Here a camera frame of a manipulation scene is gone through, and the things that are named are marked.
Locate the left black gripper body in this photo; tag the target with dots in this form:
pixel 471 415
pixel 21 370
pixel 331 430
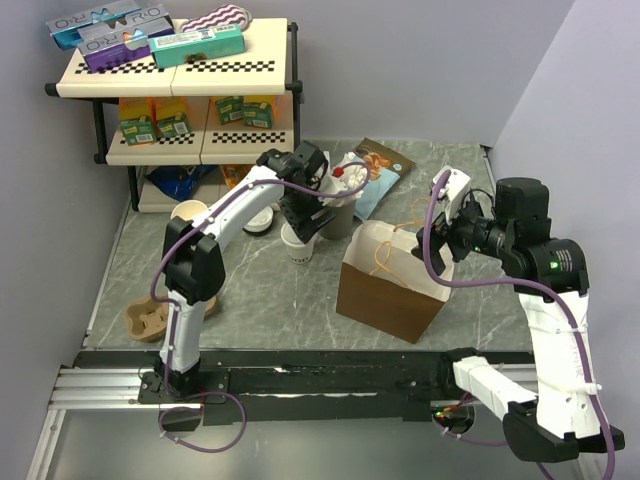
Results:
pixel 300 208

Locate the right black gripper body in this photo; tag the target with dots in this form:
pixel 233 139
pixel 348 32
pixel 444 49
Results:
pixel 473 231

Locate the single white paper cup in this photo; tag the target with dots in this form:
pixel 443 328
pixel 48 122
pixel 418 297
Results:
pixel 299 252

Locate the stack of white cup lids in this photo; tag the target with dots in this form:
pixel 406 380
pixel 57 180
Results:
pixel 261 223

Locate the brown paper takeout bag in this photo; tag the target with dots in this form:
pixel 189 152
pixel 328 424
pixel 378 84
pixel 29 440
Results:
pixel 384 286

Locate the stack of white paper cups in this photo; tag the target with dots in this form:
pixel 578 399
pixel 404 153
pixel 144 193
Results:
pixel 188 210

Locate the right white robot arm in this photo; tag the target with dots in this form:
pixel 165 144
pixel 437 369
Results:
pixel 563 418

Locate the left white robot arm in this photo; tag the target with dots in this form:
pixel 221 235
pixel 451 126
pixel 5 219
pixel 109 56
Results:
pixel 192 264

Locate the grey straw holder cup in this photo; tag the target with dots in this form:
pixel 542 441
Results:
pixel 341 225

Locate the orange snack bag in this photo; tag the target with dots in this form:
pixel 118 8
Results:
pixel 233 174

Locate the light blue nut bag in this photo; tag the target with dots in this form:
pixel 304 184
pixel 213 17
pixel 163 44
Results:
pixel 387 167

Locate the green orange box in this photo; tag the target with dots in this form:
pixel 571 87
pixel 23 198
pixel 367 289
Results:
pixel 137 120
pixel 228 109
pixel 172 116
pixel 259 111

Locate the cream checkered shelf rack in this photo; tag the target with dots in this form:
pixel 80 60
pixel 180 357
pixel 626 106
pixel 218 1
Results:
pixel 269 66

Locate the dark blue snack bag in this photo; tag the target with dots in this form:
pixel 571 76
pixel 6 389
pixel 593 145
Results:
pixel 179 182

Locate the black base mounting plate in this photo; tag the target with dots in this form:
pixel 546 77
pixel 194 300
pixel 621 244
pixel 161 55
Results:
pixel 288 385

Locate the teal carton box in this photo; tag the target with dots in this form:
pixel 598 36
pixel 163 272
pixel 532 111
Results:
pixel 204 44

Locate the brown cardboard cup carrier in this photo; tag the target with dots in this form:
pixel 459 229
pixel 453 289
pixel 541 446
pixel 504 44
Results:
pixel 148 320

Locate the green orange box far left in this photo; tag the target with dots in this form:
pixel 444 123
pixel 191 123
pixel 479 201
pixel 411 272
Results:
pixel 137 120

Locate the purple white wavy pouch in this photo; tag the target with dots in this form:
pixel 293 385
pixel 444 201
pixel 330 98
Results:
pixel 221 16

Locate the purple O-R-O box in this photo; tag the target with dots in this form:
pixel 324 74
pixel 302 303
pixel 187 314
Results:
pixel 124 46

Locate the blue O-R-O box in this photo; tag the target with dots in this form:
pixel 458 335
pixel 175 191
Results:
pixel 71 30

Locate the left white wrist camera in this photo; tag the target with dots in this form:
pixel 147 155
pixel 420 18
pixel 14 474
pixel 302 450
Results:
pixel 341 180

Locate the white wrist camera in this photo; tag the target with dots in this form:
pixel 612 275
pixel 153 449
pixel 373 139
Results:
pixel 451 195
pixel 341 180

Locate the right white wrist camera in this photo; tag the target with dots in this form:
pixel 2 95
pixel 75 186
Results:
pixel 451 195

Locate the aluminium rail frame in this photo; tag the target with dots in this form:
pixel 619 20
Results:
pixel 96 428

